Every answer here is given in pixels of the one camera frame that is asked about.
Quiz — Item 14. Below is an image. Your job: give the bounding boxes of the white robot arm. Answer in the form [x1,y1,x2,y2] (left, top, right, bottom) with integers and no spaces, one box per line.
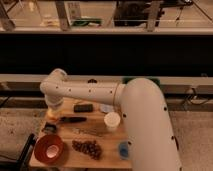
[40,69,183,171]

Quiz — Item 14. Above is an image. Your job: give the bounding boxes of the white cup inside bowl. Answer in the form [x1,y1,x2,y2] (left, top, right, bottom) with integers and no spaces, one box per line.
[46,145,59,158]

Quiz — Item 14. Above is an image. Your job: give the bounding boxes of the red bowl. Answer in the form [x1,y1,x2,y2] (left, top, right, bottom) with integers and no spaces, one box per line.
[34,134,64,164]

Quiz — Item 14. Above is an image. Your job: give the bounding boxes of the green plastic bin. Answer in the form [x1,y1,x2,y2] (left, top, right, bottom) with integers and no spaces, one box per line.
[122,77,160,86]

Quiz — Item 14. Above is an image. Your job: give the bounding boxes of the grey round lid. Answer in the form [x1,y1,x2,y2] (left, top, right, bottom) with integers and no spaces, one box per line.
[100,104,114,113]

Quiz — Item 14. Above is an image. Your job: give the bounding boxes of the white paper cup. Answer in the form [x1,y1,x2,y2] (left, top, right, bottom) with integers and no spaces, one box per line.
[104,112,120,132]

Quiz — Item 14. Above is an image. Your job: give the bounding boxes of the metal spoon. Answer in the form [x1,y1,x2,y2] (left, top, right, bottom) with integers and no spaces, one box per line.
[73,128,102,137]

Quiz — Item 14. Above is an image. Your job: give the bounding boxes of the bunch of dark grapes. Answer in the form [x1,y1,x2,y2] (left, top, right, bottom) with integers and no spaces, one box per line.
[72,140,102,160]

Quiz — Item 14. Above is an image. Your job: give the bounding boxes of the small black measuring cup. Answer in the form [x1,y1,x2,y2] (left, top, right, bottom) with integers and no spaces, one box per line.
[42,123,57,134]

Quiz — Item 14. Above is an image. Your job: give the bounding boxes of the dark handled knife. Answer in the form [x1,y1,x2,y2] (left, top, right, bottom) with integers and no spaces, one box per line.
[60,117,87,123]

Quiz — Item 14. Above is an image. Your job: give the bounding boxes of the black chair frame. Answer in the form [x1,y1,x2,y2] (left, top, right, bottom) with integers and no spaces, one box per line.
[0,133,36,171]

